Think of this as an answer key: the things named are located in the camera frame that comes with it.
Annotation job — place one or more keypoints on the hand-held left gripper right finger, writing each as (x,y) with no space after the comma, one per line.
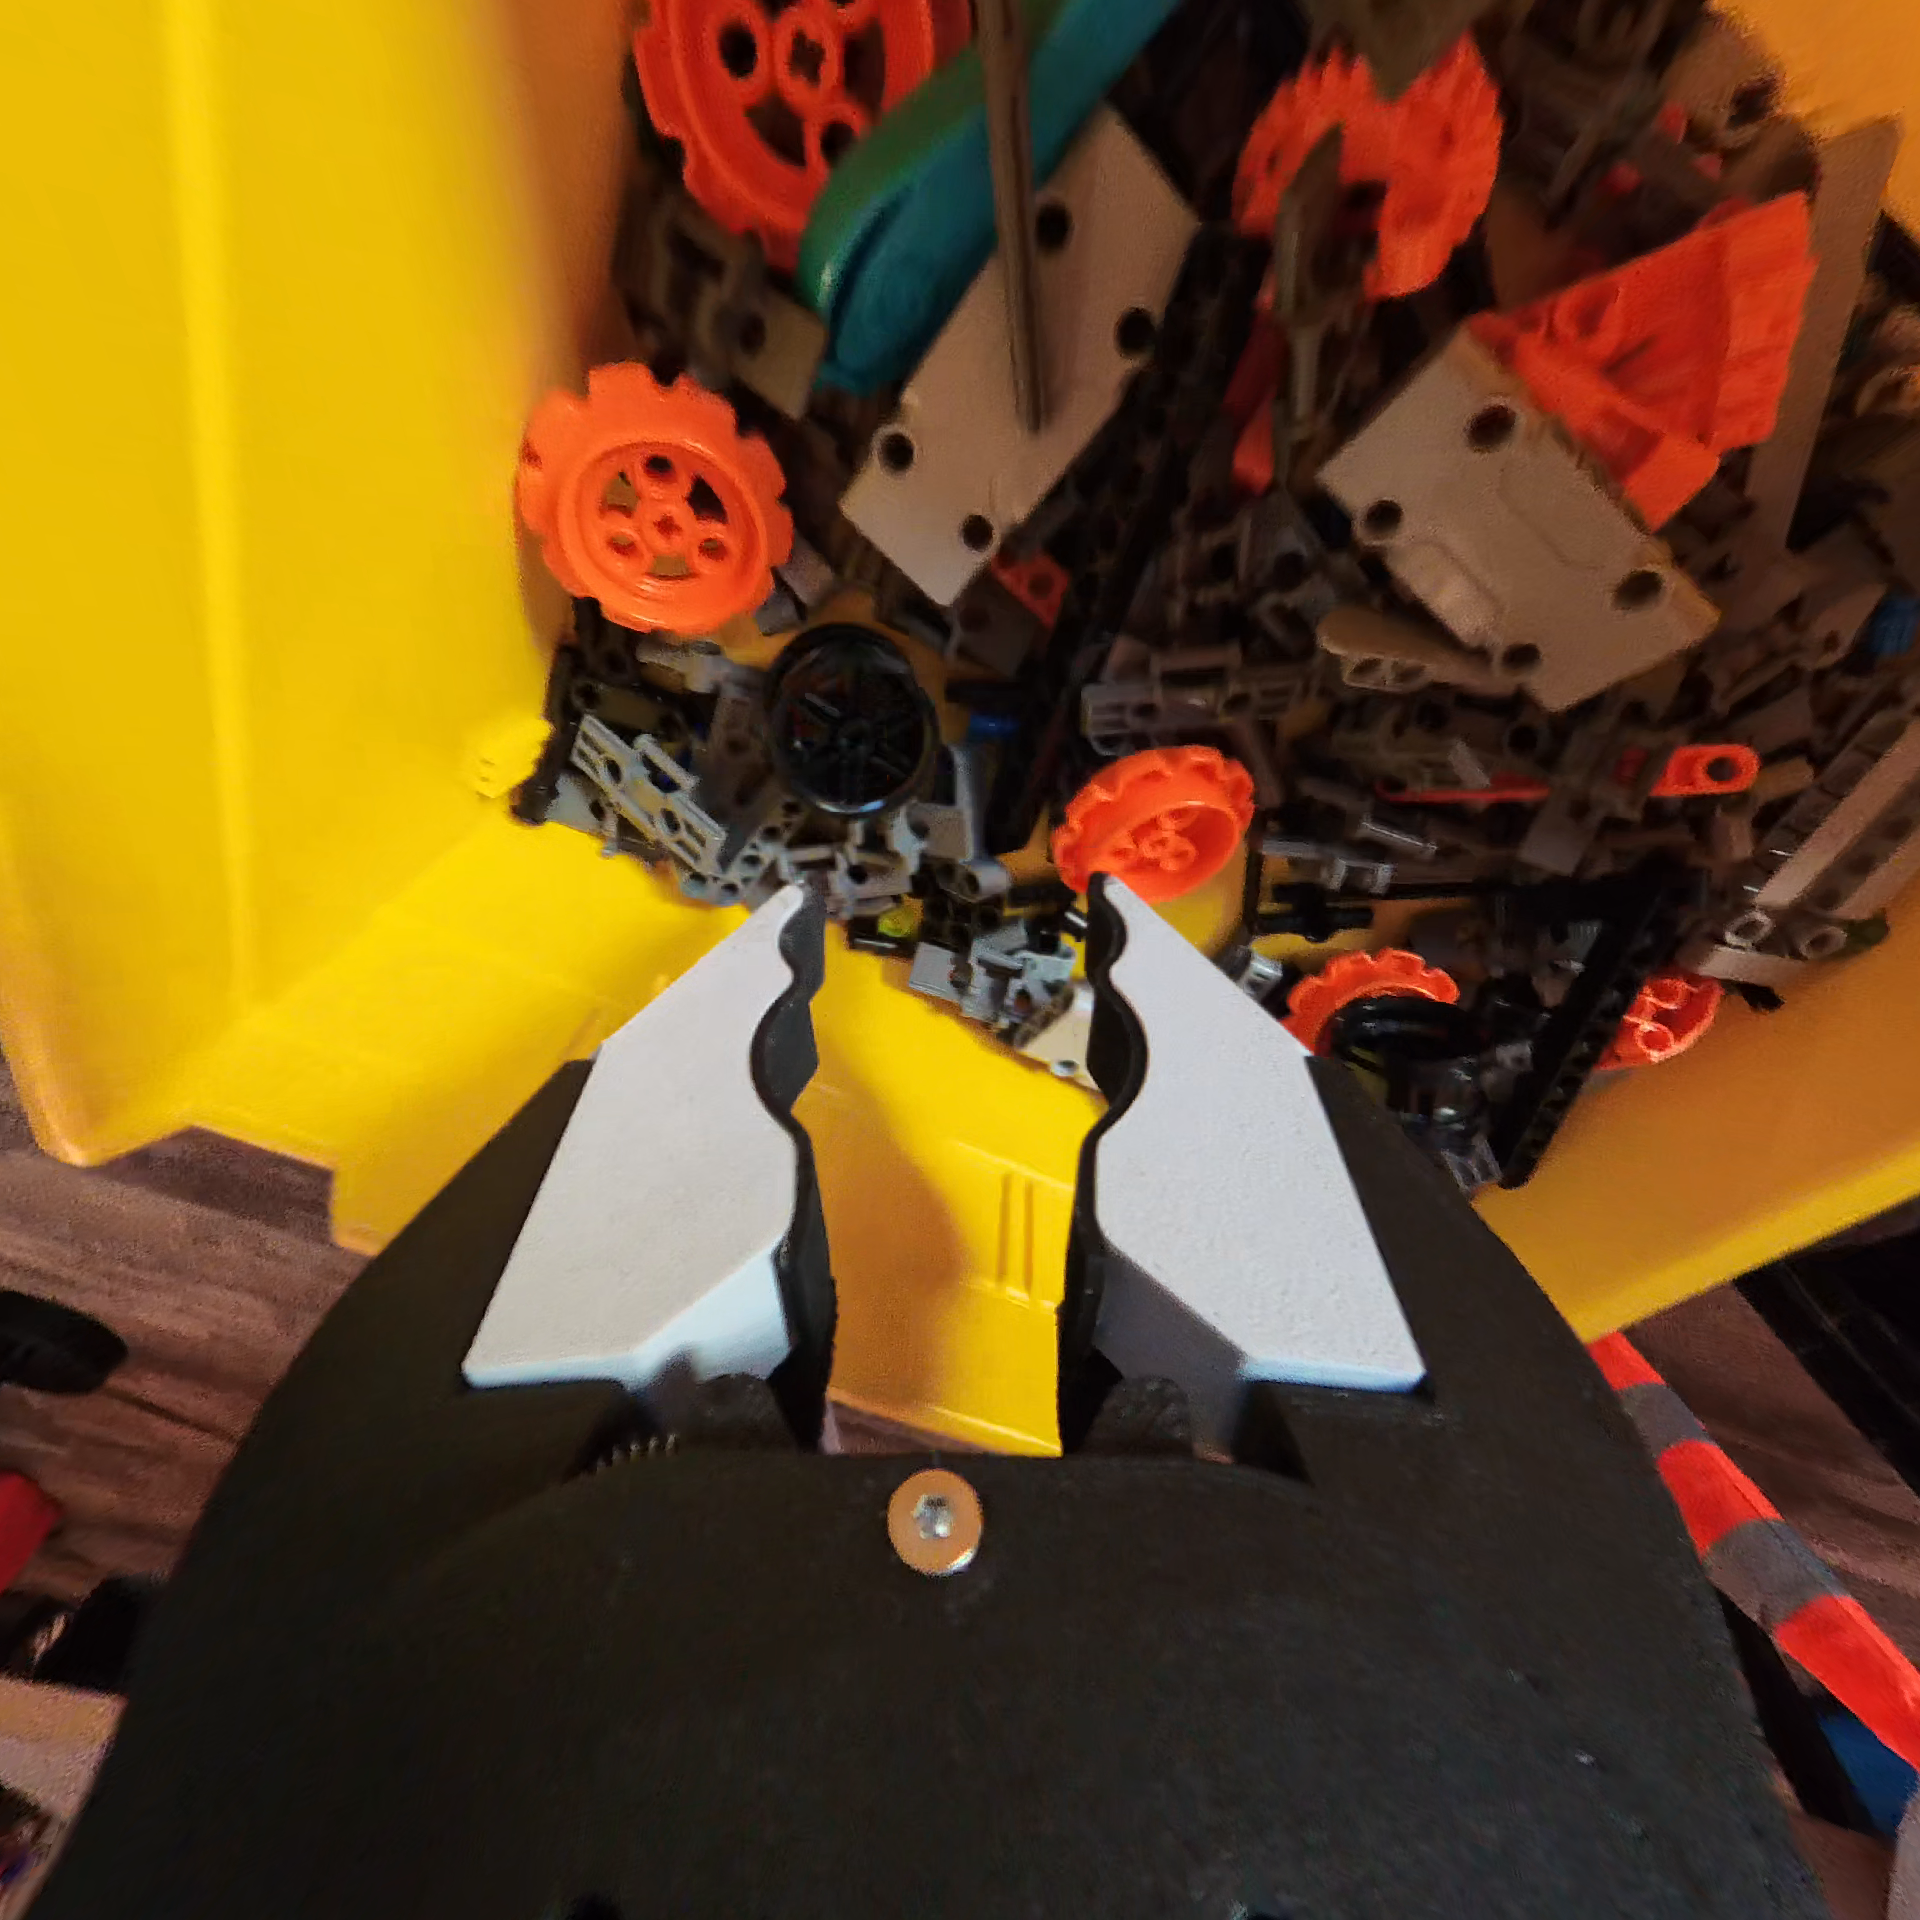
(1246,1200)

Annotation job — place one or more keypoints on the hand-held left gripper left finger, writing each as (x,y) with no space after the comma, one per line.
(647,1200)

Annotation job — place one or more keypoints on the pile of building kit parts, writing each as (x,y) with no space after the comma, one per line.
(1261,540)

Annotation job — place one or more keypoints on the yellow plastic parts bin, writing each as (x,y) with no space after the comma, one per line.
(270,601)

